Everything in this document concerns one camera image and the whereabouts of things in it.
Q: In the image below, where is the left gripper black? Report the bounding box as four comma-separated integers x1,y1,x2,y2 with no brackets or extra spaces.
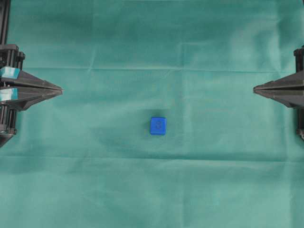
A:
0,44,64,148

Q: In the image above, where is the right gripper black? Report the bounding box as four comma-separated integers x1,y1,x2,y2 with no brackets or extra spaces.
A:
253,45,304,141

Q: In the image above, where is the blue block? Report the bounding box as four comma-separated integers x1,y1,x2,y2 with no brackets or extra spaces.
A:
150,117,167,135

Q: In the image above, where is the green table cloth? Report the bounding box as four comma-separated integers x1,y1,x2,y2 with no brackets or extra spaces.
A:
0,0,304,228

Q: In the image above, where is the black aluminium frame rail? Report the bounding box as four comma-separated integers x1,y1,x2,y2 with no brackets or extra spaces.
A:
0,0,11,45

